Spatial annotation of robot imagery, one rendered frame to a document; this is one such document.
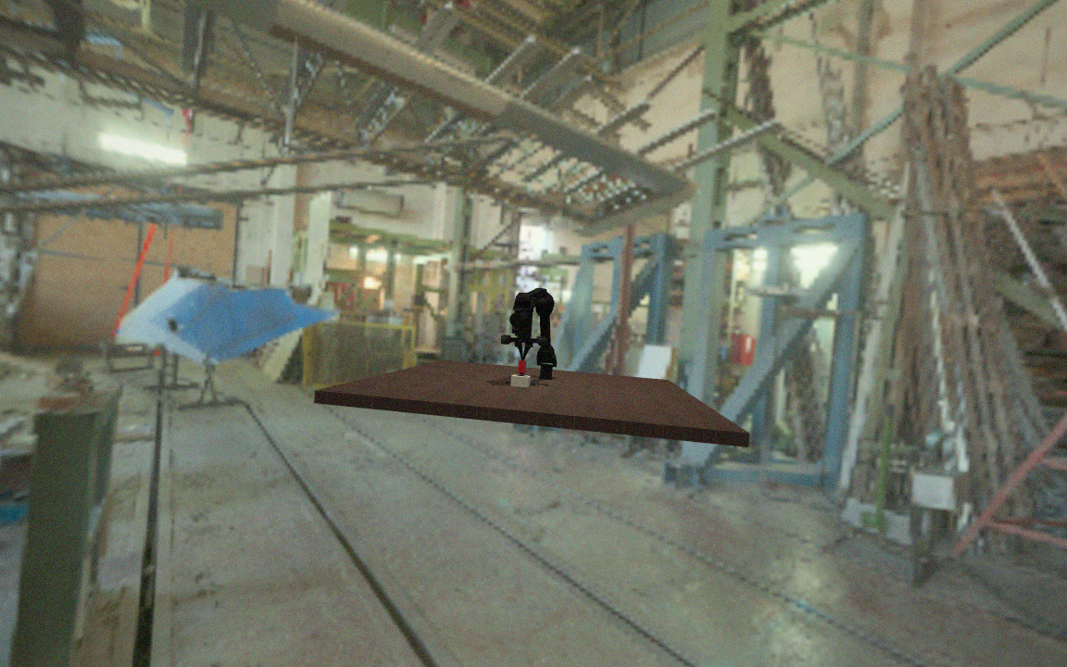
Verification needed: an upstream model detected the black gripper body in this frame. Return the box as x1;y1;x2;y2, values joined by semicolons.
501;324;547;346

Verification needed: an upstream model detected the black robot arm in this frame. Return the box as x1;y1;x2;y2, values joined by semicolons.
509;288;557;380

